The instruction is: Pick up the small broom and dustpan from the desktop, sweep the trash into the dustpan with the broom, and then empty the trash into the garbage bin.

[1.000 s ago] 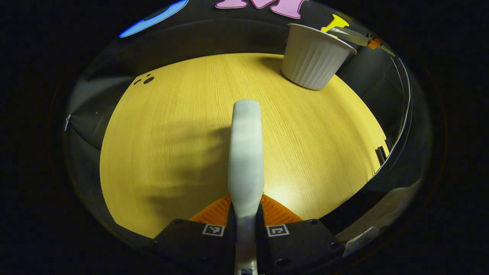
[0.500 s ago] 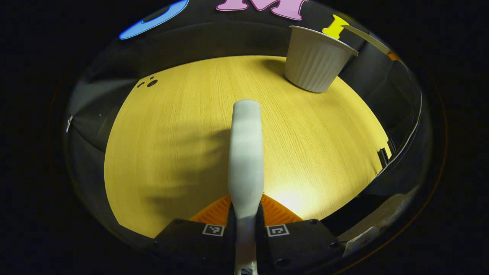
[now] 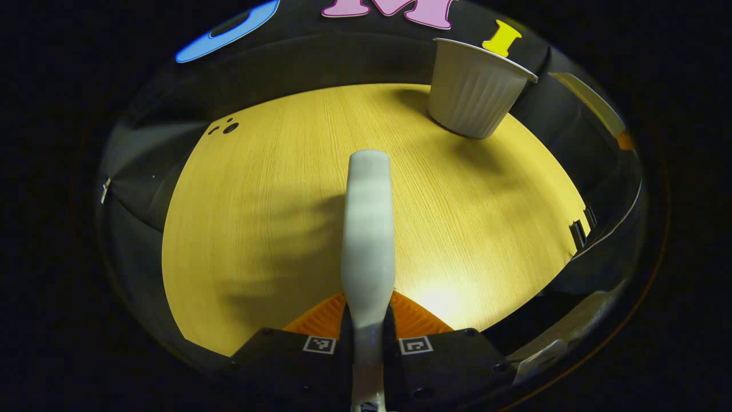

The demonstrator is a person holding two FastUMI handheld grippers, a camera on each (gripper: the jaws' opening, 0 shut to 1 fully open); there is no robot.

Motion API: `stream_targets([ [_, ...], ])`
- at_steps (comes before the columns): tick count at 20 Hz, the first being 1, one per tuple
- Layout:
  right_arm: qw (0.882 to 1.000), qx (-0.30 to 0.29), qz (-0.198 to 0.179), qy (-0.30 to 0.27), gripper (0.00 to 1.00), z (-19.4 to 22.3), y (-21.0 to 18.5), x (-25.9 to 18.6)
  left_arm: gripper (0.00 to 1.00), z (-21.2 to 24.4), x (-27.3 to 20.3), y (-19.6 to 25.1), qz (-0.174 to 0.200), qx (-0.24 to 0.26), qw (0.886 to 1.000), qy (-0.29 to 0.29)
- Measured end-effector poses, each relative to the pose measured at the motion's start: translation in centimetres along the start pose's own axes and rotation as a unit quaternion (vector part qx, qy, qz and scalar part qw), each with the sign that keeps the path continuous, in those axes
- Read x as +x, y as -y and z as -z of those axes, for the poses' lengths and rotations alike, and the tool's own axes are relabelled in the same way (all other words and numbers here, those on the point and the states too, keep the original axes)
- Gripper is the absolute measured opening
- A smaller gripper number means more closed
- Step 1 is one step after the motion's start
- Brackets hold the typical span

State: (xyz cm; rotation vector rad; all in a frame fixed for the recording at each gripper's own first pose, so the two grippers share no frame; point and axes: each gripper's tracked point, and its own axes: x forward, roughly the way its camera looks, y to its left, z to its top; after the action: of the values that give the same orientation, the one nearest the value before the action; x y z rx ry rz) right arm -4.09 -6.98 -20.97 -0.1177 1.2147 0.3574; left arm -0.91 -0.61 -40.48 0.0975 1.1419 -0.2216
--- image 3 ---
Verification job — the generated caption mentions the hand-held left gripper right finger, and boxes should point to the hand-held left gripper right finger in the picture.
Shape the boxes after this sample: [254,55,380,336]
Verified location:
[384,290,511,412]

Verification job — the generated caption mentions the wooden desktop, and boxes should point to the wooden desktop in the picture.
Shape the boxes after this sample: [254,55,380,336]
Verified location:
[162,83,590,356]

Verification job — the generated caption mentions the small white broom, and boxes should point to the small white broom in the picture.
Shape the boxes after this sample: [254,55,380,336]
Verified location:
[341,150,396,412]

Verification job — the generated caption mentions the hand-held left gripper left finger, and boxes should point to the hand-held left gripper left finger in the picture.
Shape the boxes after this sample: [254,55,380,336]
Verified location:
[230,292,355,412]

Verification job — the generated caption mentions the white ribbed garbage bin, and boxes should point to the white ribbed garbage bin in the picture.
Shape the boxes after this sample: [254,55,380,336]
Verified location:
[428,38,538,139]

